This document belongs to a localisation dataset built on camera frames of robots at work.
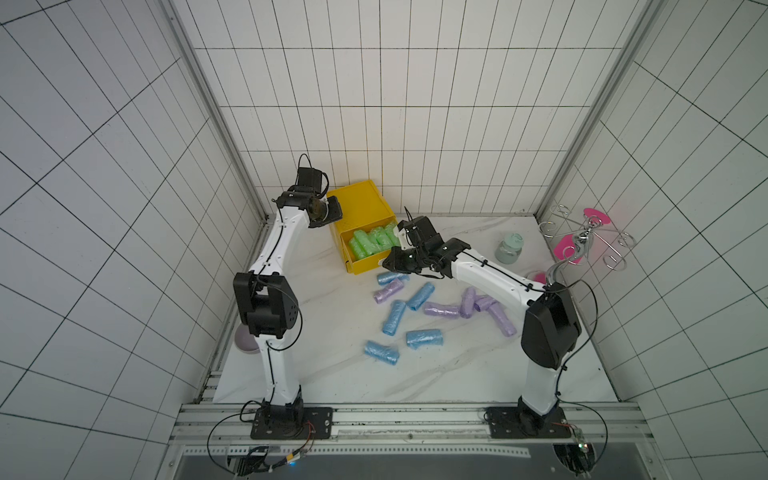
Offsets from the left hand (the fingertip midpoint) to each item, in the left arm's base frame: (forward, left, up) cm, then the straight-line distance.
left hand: (336, 217), depth 91 cm
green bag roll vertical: (-10, -7, -3) cm, 13 cm away
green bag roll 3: (-6, -17, -3) cm, 18 cm away
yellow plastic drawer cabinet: (+3, -8, +2) cm, 9 cm away
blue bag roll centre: (-25, -18, -19) cm, 36 cm away
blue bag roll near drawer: (-11, -15, -18) cm, 26 cm away
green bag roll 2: (-6, -14, -3) cm, 16 cm away
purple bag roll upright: (-20, -41, -17) cm, 49 cm away
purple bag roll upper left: (-13, -18, -19) cm, 30 cm away
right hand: (-12, -16, -4) cm, 20 cm away
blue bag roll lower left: (-36, -15, -17) cm, 43 cm away
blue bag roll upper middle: (-17, -27, -19) cm, 37 cm away
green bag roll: (-10, -10, -1) cm, 14 cm away
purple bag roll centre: (-22, -33, -17) cm, 44 cm away
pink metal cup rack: (-13, -67, +4) cm, 68 cm away
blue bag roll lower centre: (-31, -25, -18) cm, 44 cm away
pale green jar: (-1, -59, -15) cm, 61 cm away
